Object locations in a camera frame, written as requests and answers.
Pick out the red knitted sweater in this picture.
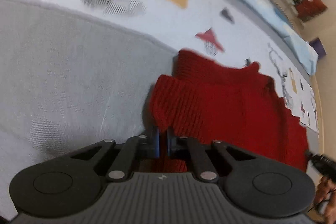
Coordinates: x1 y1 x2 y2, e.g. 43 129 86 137
149 50 308 171

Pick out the white deer-print bed cover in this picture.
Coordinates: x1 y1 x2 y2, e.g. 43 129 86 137
39 0 318 131

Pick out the dark red bag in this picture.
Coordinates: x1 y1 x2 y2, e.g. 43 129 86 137
295 0 327 22

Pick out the grey bed sheet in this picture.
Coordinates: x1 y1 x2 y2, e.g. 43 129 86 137
1 0 177 219

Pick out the person's right hand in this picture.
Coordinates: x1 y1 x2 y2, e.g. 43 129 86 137
314 176 336 224

